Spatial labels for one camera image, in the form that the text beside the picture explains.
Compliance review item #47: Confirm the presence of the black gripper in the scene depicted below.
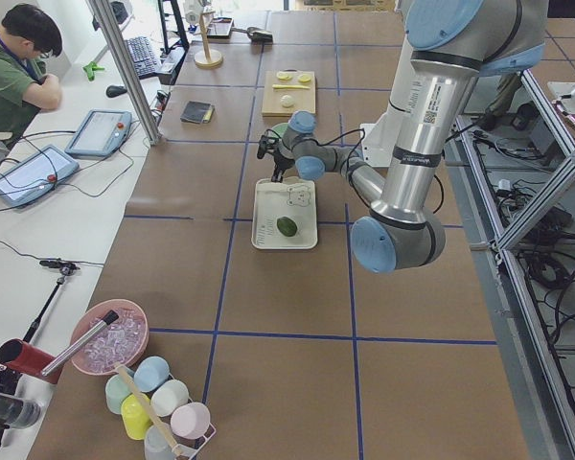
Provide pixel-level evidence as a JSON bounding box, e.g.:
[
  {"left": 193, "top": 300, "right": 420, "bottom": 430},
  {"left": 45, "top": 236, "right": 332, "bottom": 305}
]
[{"left": 271, "top": 143, "right": 293, "bottom": 183}]

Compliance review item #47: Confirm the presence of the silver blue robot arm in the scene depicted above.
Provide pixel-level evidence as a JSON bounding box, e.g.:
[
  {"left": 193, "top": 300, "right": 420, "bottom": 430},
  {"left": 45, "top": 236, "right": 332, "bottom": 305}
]
[{"left": 258, "top": 1, "right": 548, "bottom": 273}]

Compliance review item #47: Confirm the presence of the green bowl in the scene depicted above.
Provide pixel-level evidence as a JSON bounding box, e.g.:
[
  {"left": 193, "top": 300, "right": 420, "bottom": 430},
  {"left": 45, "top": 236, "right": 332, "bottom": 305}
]
[{"left": 270, "top": 123, "right": 288, "bottom": 138}]

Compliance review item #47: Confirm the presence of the white round bun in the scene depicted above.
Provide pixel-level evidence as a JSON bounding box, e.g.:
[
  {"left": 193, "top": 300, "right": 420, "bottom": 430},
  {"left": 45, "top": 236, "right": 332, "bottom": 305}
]
[{"left": 280, "top": 95, "right": 294, "bottom": 107}]

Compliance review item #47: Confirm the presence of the pink bowl with ice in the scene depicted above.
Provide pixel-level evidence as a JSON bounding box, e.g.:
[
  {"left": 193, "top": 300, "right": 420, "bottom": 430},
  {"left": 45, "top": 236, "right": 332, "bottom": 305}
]
[{"left": 71, "top": 299, "right": 150, "bottom": 376}]

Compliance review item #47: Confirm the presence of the white bear print tray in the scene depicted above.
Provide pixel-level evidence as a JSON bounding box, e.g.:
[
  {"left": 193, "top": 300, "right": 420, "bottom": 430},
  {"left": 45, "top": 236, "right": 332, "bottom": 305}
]
[{"left": 251, "top": 176, "right": 317, "bottom": 250}]

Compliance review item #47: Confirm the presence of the wooden cutting board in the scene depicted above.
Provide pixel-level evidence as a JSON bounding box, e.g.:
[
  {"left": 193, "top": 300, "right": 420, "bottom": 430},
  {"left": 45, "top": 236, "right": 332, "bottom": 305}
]
[{"left": 261, "top": 70, "right": 316, "bottom": 117}]

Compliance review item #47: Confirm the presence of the yellow lemon slice left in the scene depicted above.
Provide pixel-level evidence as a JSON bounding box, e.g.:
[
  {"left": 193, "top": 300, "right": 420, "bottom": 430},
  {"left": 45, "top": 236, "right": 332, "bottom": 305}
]
[{"left": 276, "top": 72, "right": 292, "bottom": 81}]

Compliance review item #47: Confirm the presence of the black sponge pad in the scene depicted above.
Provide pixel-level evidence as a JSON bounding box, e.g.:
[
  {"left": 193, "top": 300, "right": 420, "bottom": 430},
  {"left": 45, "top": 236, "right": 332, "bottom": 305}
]
[{"left": 180, "top": 101, "right": 215, "bottom": 125}]

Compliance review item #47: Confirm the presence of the wooden stand with base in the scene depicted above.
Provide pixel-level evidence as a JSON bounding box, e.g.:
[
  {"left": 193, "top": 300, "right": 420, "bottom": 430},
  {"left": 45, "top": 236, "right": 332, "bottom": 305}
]
[{"left": 194, "top": 11, "right": 223, "bottom": 69}]

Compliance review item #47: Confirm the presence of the shiny metal scoop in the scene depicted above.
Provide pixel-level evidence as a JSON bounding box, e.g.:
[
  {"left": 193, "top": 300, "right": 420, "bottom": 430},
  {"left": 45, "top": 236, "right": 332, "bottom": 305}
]
[{"left": 231, "top": 27, "right": 273, "bottom": 44}]

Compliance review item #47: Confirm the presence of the dark tray with items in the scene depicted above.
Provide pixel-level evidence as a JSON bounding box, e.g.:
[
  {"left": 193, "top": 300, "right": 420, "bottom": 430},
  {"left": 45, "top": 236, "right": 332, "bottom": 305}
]
[{"left": 207, "top": 17, "right": 234, "bottom": 39}]

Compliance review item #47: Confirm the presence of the far teach pendant tablet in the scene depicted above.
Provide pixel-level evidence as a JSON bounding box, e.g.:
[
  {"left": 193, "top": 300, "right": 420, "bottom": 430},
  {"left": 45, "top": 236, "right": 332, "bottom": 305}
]
[{"left": 65, "top": 109, "right": 132, "bottom": 158}]

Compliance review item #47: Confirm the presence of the teach pendant tablet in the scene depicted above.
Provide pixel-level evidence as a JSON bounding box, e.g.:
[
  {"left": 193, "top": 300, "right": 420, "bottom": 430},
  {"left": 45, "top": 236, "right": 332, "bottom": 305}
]
[
  {"left": 0, "top": 145, "right": 80, "bottom": 207},
  {"left": 65, "top": 109, "right": 132, "bottom": 158}
]

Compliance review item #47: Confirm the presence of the black computer mouse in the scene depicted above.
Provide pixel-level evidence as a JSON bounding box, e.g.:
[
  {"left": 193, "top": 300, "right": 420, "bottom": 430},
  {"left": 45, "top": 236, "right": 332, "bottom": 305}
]
[{"left": 105, "top": 85, "right": 127, "bottom": 99}]

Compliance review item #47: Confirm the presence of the black keyboard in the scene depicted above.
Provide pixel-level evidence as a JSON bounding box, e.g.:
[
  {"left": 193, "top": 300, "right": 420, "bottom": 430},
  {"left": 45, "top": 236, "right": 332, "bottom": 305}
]
[{"left": 125, "top": 36, "right": 161, "bottom": 80}]

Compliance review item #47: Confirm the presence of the green clamp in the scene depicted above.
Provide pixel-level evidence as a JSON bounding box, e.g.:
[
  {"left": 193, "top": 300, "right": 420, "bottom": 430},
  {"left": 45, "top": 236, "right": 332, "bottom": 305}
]
[{"left": 82, "top": 61, "right": 105, "bottom": 81}]

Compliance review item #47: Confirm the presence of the steel tube black cap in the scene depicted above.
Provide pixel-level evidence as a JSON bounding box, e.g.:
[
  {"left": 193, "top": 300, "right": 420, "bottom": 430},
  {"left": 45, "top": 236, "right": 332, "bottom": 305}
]
[{"left": 40, "top": 310, "right": 119, "bottom": 378}]

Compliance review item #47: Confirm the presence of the black tripod stick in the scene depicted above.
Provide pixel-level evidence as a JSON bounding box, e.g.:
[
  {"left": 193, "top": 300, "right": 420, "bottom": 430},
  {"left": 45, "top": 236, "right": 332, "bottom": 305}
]
[{"left": 22, "top": 259, "right": 80, "bottom": 343}]

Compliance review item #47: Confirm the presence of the near teach pendant tablet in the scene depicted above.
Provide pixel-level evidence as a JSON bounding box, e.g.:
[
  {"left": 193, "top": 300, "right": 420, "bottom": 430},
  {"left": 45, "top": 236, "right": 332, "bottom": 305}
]
[{"left": 0, "top": 145, "right": 80, "bottom": 207}]

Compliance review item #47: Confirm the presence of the light blue cup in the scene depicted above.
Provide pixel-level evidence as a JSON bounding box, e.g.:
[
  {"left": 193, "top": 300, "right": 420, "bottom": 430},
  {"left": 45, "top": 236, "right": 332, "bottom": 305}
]
[{"left": 133, "top": 356, "right": 170, "bottom": 393}]

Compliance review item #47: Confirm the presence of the white cup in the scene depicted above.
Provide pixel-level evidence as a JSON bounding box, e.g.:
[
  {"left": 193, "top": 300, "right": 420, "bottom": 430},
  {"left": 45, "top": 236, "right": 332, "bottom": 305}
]
[{"left": 150, "top": 379, "right": 190, "bottom": 417}]

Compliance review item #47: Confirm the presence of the pink cup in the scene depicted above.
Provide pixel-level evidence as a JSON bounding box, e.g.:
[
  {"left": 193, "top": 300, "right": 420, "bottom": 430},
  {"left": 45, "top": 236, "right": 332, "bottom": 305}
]
[{"left": 170, "top": 402, "right": 211, "bottom": 440}]

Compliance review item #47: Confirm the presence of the mint green cup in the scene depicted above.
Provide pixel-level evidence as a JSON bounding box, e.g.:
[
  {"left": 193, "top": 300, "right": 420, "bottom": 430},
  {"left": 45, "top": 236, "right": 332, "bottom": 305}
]
[{"left": 104, "top": 374, "right": 131, "bottom": 415}]

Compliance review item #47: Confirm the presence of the yellow green cup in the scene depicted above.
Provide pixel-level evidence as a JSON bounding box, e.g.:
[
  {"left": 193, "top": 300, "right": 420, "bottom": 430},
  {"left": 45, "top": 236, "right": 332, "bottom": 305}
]
[{"left": 121, "top": 394, "right": 152, "bottom": 441}]

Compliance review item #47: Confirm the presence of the person in green shirt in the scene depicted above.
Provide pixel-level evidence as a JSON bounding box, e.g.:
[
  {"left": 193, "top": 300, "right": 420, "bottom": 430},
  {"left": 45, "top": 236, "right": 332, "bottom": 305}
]
[{"left": 0, "top": 3, "right": 62, "bottom": 137}]

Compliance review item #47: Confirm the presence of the grey translucent cup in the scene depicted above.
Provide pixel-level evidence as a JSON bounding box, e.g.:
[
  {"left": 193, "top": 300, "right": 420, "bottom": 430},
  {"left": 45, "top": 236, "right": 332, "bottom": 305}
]
[{"left": 144, "top": 425, "right": 175, "bottom": 460}]

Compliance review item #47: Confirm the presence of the red cylinder holder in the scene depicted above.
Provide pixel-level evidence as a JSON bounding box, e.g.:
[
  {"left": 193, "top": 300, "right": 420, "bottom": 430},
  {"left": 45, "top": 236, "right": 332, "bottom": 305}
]
[{"left": 0, "top": 338, "right": 61, "bottom": 384}]

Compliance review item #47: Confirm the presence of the clear glass jar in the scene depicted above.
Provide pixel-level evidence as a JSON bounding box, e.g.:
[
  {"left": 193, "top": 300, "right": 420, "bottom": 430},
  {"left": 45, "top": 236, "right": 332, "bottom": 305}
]
[{"left": 0, "top": 393, "right": 41, "bottom": 429}]

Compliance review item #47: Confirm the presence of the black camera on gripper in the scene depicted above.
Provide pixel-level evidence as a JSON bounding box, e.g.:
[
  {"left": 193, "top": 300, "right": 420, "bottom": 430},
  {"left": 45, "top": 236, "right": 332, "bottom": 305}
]
[{"left": 256, "top": 135, "right": 278, "bottom": 159}]

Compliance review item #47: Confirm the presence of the aluminium truss frame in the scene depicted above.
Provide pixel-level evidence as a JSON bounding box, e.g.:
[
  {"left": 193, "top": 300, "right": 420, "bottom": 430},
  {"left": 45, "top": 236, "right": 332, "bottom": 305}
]
[{"left": 447, "top": 60, "right": 575, "bottom": 459}]

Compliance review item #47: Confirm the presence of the aluminium frame post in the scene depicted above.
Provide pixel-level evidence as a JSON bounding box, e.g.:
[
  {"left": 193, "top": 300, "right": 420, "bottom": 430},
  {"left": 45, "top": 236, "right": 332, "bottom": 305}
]
[{"left": 88, "top": 0, "right": 161, "bottom": 146}]

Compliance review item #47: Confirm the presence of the wooden rack handle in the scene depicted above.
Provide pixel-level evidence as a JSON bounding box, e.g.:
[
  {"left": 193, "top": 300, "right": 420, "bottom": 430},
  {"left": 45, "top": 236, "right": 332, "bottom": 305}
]
[{"left": 115, "top": 364, "right": 185, "bottom": 459}]

